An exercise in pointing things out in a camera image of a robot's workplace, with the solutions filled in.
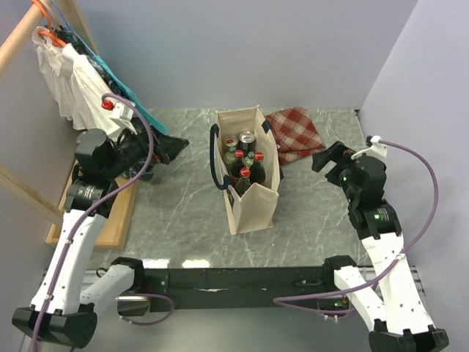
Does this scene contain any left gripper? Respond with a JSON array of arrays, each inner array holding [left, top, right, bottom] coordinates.
[[105, 120, 189, 178]]

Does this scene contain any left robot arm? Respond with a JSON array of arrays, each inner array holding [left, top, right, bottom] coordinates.
[[12, 128, 189, 351]]

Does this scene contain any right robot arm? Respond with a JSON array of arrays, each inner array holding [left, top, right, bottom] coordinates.
[[311, 136, 449, 351]]

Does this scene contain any cream canvas tote bag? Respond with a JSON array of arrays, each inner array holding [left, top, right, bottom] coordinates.
[[209, 106, 282, 235]]

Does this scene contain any teal garment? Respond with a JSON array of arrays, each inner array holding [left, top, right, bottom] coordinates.
[[89, 47, 169, 134]]

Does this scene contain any red plaid folded cloth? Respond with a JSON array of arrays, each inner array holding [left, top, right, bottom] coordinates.
[[265, 107, 326, 166]]

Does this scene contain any green cap bottle left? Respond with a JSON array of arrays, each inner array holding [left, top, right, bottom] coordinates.
[[223, 146, 237, 172]]

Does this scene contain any green cap bottle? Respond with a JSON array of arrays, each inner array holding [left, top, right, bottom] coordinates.
[[223, 146, 237, 172], [243, 151, 255, 169]]

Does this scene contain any green cap bottle right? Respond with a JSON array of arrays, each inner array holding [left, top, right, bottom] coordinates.
[[243, 151, 255, 169]]

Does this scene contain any tall dark can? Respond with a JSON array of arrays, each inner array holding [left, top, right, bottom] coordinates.
[[238, 131, 256, 153]]

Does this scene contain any white pleated garment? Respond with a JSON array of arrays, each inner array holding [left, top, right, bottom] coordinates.
[[32, 26, 122, 141]]

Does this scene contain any dark floral garment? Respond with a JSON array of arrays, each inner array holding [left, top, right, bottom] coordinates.
[[54, 26, 129, 99]]

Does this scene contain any black base beam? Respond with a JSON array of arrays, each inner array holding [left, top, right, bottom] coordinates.
[[145, 266, 336, 309]]

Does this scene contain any orange hanger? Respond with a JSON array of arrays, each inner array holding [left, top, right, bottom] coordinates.
[[32, 0, 67, 48]]

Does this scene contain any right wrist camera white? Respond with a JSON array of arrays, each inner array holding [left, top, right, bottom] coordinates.
[[351, 136, 388, 163]]

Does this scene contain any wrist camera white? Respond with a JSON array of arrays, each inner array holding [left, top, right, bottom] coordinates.
[[351, 136, 388, 163], [101, 100, 133, 122]]

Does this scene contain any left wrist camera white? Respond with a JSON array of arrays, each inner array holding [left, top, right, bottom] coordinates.
[[101, 100, 133, 122]]

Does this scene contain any aluminium frame rail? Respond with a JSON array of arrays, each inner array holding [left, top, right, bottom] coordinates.
[[358, 266, 426, 298]]

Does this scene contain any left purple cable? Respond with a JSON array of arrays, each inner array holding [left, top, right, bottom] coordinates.
[[32, 92, 180, 352]]

